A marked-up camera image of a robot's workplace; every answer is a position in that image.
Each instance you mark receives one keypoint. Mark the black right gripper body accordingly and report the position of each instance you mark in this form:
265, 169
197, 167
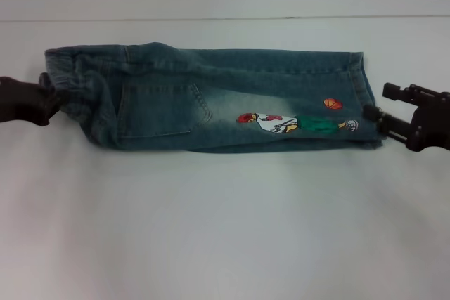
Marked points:
430, 124

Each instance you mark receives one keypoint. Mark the blue denim shorts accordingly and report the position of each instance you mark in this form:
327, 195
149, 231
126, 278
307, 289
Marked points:
183, 117

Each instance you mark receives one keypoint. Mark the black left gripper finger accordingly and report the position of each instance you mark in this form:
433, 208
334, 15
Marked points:
59, 101
45, 80

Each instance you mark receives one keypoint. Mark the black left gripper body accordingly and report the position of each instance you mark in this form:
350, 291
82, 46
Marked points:
21, 101

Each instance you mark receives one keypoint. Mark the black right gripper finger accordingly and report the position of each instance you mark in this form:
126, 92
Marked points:
400, 92
383, 119

